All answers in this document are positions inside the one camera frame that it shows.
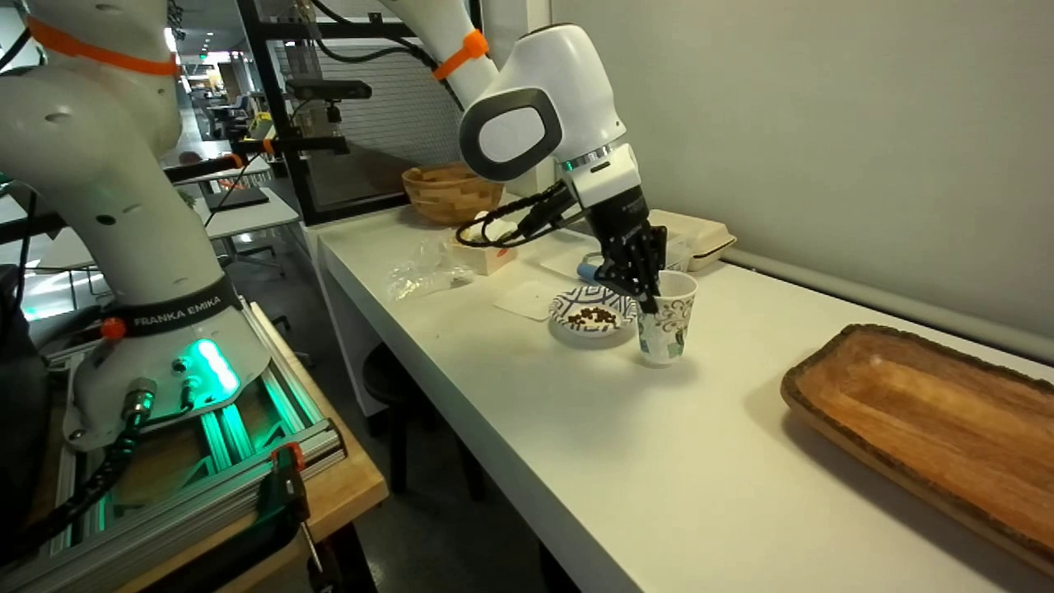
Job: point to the white bowl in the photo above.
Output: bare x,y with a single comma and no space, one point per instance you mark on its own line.
669,332

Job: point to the folded beige cloth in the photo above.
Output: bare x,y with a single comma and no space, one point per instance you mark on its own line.
703,236

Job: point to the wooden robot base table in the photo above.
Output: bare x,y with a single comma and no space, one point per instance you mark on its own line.
340,490

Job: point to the black orange clamp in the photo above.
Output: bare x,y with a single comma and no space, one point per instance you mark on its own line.
293,505

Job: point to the white paper napkin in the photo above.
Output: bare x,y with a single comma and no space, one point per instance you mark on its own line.
527,296

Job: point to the clear plastic bag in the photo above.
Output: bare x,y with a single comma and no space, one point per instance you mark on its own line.
424,269

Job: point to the black metal shelf frame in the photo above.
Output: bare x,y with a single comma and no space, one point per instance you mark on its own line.
330,201

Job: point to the aluminium base frame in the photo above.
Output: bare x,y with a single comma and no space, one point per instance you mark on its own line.
241,440

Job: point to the rectangular wooden tray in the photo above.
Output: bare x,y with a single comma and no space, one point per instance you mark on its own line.
934,428

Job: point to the wicker basket with cloth liner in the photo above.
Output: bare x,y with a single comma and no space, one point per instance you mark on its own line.
450,194

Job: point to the blue white patterned plate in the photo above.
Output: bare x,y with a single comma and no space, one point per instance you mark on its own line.
580,324

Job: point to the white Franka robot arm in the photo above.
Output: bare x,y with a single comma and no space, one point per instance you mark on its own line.
99,165

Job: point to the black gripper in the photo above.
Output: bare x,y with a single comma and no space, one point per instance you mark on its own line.
627,236

